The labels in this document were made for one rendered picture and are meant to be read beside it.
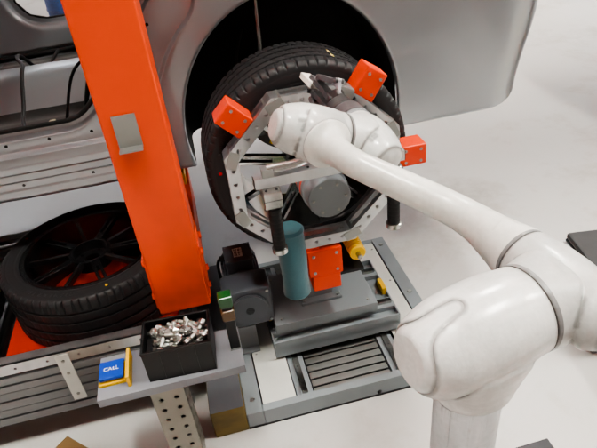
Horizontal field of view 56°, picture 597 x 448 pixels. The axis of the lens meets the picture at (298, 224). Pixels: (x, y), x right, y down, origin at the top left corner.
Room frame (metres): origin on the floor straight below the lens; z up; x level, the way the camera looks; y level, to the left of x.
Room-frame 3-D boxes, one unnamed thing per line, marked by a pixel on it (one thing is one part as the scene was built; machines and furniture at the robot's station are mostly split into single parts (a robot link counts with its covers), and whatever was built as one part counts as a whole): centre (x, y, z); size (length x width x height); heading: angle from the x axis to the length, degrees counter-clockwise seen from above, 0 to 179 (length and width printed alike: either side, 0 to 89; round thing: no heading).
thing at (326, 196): (1.48, -0.08, 0.85); 0.21 x 0.14 x 0.14; 9
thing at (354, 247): (1.67, -0.17, 0.51); 0.29 x 0.06 x 0.06; 9
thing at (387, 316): (1.73, -0.07, 0.13); 0.50 x 0.36 x 0.10; 99
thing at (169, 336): (1.22, 0.39, 0.51); 0.20 x 0.14 x 0.13; 96
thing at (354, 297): (1.72, -0.04, 0.32); 0.40 x 0.30 x 0.28; 99
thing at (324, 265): (1.59, -0.06, 0.48); 0.16 x 0.12 x 0.17; 9
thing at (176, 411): (1.21, 0.46, 0.21); 0.10 x 0.10 x 0.42; 9
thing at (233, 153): (1.55, -0.07, 0.85); 0.54 x 0.07 x 0.54; 99
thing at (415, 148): (1.61, -0.38, 0.85); 0.09 x 0.08 x 0.07; 99
